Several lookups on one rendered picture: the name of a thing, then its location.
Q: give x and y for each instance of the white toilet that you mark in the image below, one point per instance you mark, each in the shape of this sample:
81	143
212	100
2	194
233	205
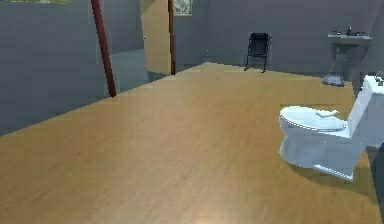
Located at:
320	140

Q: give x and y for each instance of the dark bottle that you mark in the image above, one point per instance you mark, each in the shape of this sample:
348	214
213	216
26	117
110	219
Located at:
349	31

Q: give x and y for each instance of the tan room door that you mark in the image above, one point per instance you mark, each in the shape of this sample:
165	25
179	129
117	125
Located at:
156	36

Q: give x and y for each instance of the grey pedestal sink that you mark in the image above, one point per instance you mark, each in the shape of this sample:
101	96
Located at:
343	50

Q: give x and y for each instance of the green framed wall picture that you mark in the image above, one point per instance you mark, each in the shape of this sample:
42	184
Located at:
40	1

